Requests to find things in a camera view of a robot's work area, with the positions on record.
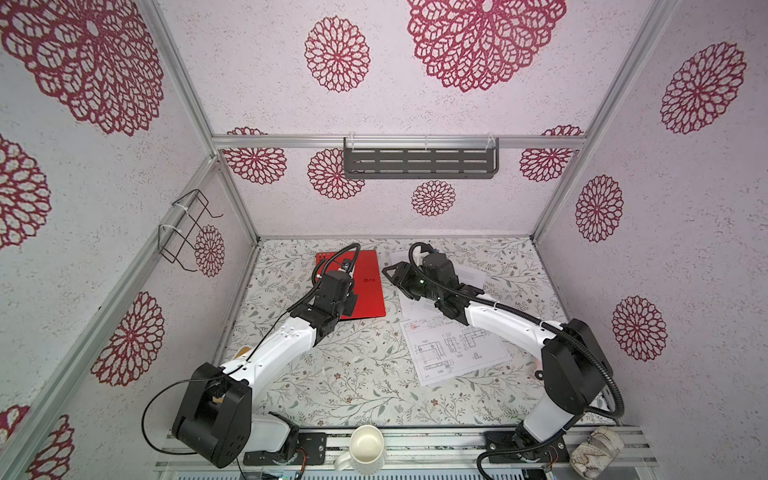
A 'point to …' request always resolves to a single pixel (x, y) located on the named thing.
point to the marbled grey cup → (592, 458)
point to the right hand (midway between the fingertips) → (384, 270)
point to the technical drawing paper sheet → (443, 348)
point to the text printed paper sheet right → (411, 307)
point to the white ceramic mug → (366, 450)
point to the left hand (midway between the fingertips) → (340, 293)
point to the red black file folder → (364, 268)
